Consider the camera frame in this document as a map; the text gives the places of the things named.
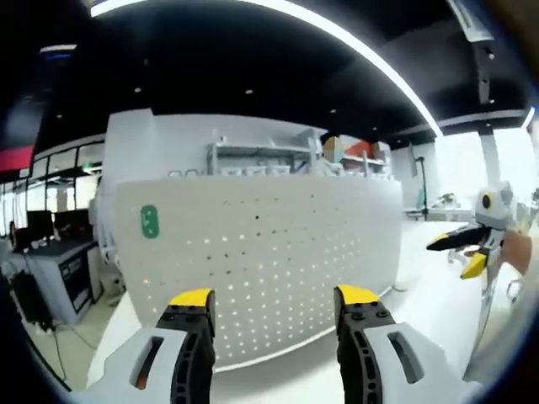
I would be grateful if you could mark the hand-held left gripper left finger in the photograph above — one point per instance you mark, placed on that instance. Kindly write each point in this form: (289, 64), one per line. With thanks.
(193, 332)

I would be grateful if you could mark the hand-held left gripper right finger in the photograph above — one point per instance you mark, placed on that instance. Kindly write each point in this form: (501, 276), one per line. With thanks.
(358, 332)

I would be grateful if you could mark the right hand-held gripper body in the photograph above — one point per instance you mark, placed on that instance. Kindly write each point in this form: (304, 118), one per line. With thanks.
(499, 214)

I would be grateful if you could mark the white perforated mounting plate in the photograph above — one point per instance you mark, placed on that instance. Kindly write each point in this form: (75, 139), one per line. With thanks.
(273, 252)

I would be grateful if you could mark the green hook assembly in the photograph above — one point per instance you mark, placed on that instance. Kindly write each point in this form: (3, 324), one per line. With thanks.
(150, 221)

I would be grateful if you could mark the person's right hand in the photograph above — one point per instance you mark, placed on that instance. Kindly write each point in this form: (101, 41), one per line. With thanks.
(516, 252)

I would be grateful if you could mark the small white device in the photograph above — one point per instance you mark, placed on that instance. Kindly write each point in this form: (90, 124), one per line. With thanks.
(457, 256)

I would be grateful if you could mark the white far table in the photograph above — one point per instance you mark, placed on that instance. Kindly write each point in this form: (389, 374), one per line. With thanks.
(446, 214)

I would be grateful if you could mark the black tripod stand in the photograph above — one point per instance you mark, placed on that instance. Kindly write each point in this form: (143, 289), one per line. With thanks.
(422, 189)

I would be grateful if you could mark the grey metal shelf rack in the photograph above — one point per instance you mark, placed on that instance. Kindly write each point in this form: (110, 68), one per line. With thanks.
(252, 149)
(370, 162)

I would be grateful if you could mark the grey office desk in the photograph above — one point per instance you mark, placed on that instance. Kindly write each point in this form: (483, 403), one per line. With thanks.
(54, 273)

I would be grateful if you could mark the grey letter sign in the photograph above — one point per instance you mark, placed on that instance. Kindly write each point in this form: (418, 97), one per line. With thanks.
(189, 172)

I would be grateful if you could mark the black computer monitor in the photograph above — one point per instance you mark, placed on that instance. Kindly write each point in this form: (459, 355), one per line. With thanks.
(71, 223)
(40, 225)

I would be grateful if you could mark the black computer tower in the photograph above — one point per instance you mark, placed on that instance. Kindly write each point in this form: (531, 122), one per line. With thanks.
(31, 299)

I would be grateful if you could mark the row of white storage bins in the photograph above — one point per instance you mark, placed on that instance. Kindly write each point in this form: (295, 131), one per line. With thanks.
(252, 170)

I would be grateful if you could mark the ceiling light strip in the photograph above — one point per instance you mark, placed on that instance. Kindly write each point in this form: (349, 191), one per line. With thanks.
(105, 8)

